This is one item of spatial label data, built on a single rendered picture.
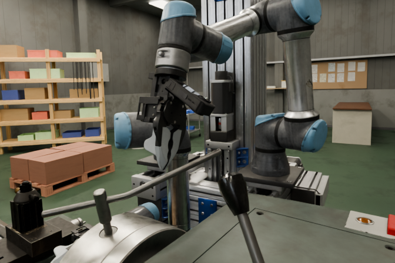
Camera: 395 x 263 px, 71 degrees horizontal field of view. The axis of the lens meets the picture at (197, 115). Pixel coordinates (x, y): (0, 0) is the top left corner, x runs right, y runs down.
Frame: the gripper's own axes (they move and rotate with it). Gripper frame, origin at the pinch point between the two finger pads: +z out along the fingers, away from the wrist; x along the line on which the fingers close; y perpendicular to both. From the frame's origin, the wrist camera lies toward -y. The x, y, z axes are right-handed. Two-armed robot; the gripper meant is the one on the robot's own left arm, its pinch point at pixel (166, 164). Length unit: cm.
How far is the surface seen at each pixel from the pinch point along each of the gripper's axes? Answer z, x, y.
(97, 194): 5.9, 13.1, 3.6
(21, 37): -234, -259, 810
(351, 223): 5.5, -12.9, -33.1
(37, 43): -235, -302, 814
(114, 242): 13.9, 10.1, 0.7
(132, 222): 11.9, 4.3, 3.0
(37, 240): 32, -4, 54
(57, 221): 33, -20, 72
